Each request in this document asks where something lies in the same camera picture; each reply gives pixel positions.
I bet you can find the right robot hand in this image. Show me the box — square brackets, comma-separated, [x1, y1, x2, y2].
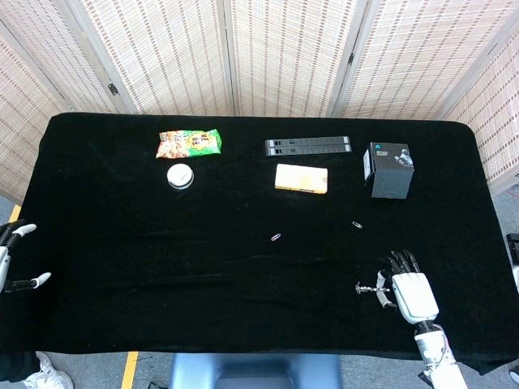
[375, 250, 440, 325]

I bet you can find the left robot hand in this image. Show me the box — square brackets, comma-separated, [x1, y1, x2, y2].
[0, 220, 53, 293]

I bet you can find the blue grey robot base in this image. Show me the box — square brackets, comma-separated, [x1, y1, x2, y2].
[168, 352, 341, 389]

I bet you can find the black trouser leg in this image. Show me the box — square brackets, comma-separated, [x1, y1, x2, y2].
[0, 350, 41, 383]

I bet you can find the black device on floor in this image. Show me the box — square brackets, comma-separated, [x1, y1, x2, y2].
[505, 233, 519, 267]

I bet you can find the black cardboard product box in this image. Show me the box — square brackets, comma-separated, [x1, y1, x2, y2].
[362, 142, 415, 200]

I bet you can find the white sneaker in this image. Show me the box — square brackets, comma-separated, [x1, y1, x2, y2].
[23, 350, 75, 389]

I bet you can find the woven bamboo screen panel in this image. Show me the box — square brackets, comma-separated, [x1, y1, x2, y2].
[0, 0, 137, 115]
[66, 0, 237, 118]
[0, 22, 68, 203]
[332, 0, 519, 121]
[222, 0, 368, 118]
[440, 24, 519, 198]

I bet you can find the yellow rectangular box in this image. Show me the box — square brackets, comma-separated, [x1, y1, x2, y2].
[274, 163, 329, 195]

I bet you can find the black velvet tablecloth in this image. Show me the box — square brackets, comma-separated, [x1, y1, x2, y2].
[0, 112, 519, 377]

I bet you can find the green orange snack bag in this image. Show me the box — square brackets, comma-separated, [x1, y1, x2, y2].
[155, 128, 224, 160]

